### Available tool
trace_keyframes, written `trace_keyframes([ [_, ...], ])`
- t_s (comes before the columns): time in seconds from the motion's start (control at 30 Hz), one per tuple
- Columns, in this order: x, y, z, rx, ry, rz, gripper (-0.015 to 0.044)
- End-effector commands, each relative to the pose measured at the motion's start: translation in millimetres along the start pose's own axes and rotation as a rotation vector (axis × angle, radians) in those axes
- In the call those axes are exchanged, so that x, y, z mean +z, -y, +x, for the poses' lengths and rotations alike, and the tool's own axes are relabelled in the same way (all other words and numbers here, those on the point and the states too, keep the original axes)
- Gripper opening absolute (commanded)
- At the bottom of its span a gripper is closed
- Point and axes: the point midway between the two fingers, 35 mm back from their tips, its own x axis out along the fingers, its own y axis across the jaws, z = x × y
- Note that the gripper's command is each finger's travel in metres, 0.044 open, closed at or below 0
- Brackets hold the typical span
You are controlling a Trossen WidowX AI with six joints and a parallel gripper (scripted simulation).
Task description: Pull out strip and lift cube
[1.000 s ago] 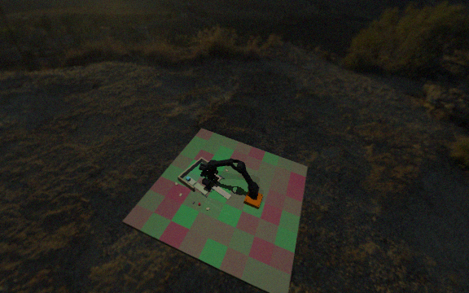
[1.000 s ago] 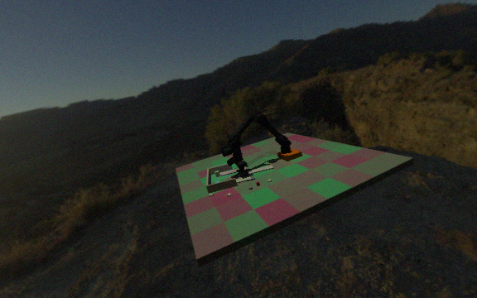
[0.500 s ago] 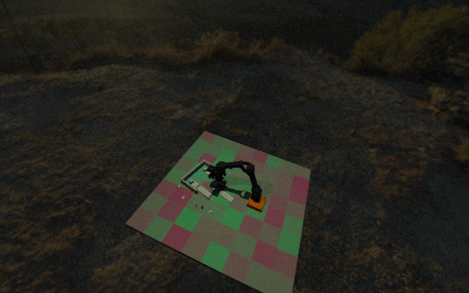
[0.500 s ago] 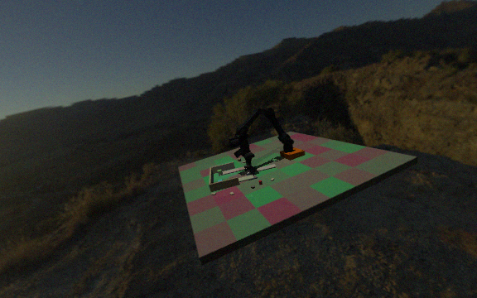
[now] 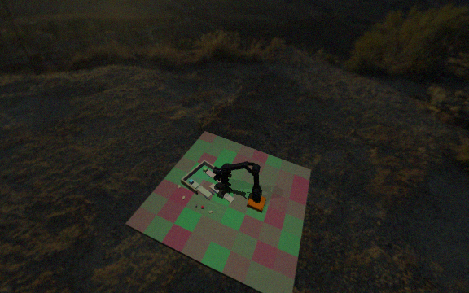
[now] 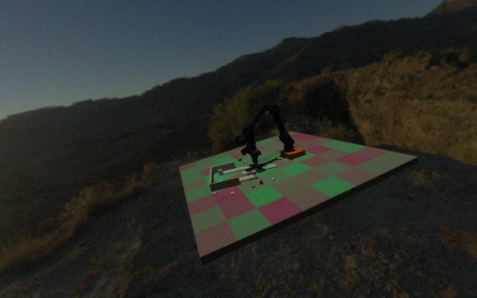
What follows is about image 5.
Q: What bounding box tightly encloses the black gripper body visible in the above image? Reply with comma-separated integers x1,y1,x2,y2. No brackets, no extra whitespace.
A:
216,175,232,190

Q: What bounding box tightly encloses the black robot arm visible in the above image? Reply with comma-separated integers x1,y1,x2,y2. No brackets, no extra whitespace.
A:
213,161,262,203

